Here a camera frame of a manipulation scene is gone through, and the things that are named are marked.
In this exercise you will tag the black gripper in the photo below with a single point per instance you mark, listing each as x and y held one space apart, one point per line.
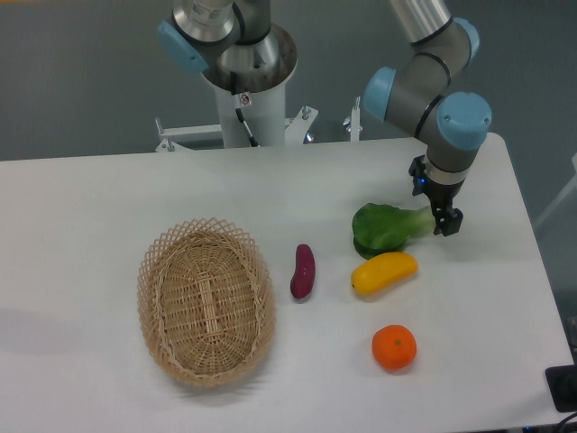
448 219

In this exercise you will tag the green bok choy vegetable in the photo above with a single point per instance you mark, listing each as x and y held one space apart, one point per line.
383 228

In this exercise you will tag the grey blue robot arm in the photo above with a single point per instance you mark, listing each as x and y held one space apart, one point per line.
248 60

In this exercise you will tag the yellow mango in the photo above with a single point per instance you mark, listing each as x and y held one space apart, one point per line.
381 272

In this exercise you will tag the orange tangerine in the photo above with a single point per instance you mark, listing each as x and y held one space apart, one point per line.
394 347

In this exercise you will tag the purple sweet potato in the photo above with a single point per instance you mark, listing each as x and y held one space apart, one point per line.
303 278

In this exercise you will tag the black device at edge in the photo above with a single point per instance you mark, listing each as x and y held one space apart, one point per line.
561 381

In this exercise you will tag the woven wicker basket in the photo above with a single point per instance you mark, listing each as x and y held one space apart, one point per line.
205 303

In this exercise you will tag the white bracket with bolt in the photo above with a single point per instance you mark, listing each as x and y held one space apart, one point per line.
352 123

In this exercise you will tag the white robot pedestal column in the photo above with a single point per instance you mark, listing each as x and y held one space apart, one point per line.
263 112

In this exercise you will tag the white metal base frame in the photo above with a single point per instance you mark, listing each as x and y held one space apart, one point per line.
297 131

